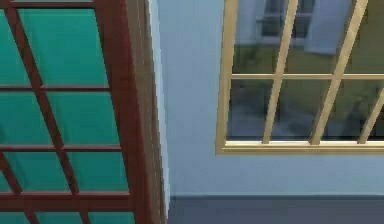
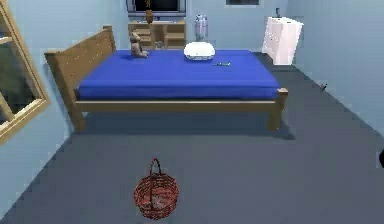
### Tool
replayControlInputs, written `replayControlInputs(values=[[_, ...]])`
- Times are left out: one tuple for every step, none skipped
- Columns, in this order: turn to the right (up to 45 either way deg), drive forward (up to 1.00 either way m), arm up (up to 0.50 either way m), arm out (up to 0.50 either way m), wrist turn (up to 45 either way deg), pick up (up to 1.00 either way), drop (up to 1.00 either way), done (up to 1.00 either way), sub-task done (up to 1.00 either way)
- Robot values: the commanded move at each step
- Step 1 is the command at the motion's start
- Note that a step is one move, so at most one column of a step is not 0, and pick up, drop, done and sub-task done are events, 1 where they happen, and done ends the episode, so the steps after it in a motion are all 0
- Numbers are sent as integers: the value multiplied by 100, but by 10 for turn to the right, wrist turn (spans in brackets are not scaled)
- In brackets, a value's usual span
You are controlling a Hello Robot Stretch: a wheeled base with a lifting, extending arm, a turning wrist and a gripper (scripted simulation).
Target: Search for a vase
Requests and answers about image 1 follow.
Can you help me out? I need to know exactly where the tan framed window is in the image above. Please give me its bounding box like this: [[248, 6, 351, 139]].
[[215, 0, 384, 156]]

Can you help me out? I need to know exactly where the red-brown door with green panes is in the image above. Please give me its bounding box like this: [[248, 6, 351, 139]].
[[0, 0, 168, 224]]

